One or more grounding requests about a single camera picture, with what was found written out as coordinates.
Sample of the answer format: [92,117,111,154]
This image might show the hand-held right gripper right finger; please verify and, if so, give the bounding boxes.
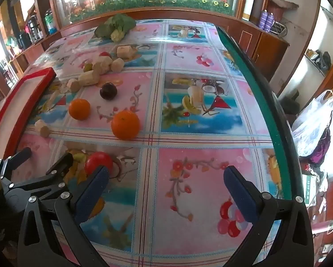
[223,165,314,267]

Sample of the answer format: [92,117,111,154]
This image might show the wooden shelf unit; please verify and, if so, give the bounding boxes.
[5,0,63,73]

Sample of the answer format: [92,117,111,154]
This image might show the pile of sugarcane pieces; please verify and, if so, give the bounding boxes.
[59,44,139,93]

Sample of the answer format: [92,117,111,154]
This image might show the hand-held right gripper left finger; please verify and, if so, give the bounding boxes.
[18,165,110,267]

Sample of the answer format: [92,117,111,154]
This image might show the large red tomato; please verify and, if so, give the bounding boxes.
[84,152,114,176]

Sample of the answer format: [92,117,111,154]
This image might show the orange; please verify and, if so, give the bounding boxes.
[69,98,91,121]
[111,110,141,141]

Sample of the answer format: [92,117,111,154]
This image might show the green and white box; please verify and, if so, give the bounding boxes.
[303,172,327,206]

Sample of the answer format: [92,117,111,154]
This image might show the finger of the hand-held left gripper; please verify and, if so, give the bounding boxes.
[5,152,75,198]
[0,147,33,179]

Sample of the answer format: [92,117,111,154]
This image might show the white plastic bag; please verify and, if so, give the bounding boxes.
[292,89,333,156]

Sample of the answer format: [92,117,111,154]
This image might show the dark thermos flask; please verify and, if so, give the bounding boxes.
[18,32,30,49]
[26,17,45,43]

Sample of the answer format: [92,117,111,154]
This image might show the dark bag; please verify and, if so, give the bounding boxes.
[313,50,332,70]

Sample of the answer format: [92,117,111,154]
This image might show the green bottle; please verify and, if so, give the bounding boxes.
[44,10,57,35]

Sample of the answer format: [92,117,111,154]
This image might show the short cut sugarcane piece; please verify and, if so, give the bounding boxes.
[34,119,51,138]

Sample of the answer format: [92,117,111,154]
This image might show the wooden cabinet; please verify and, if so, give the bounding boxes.
[217,14,291,81]

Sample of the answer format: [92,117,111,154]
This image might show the wire basket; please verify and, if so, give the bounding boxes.
[272,21,288,36]

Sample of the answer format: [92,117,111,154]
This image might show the red tray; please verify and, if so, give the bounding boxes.
[0,67,56,159]

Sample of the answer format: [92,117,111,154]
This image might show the green leafy vegetable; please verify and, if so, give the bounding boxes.
[94,13,136,41]

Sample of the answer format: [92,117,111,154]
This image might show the dark purple plum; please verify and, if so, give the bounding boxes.
[100,82,118,100]

